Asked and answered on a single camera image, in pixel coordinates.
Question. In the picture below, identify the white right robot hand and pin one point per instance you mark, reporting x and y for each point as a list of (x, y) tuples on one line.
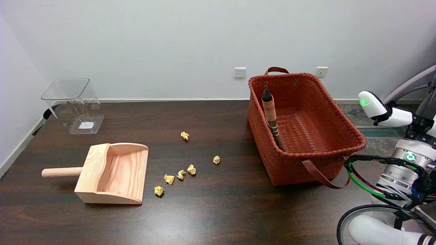
[(373, 103)]

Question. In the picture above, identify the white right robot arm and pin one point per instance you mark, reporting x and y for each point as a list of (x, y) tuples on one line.
[(402, 173)]

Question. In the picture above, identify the floor vent grille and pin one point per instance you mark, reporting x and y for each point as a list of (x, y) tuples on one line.
[(378, 131)]

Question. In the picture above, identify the grey office chair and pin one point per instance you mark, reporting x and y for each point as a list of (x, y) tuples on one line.
[(408, 83)]

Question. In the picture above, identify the brown woven basket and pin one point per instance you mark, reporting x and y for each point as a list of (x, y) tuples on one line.
[(306, 163)]

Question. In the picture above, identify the crumpled yellow paper ball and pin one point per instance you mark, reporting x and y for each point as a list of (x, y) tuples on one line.
[(185, 135), (191, 169), (181, 174), (169, 179), (216, 160), (158, 190)]

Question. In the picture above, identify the wooden dustpan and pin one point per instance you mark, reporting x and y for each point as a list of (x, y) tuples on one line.
[(115, 173)]

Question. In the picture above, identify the clear plastic bin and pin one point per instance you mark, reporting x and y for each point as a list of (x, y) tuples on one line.
[(80, 114)]

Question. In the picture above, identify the small black object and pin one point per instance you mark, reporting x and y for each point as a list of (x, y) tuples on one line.
[(47, 114)]

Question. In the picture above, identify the white wall socket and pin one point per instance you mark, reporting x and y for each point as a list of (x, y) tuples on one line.
[(321, 71), (239, 72)]

